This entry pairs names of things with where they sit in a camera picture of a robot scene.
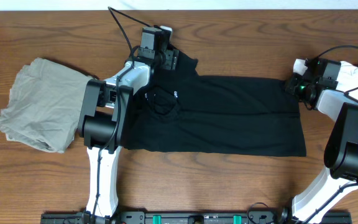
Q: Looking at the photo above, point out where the black polo shirt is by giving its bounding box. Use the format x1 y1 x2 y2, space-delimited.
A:
124 54 306 157

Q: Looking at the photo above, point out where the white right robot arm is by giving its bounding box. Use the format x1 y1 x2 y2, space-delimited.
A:
278 73 358 223

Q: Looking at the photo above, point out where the folded beige cloth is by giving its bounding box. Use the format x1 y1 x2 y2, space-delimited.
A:
0 58 90 153

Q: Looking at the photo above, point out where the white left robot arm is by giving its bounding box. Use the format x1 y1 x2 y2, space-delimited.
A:
77 45 179 223

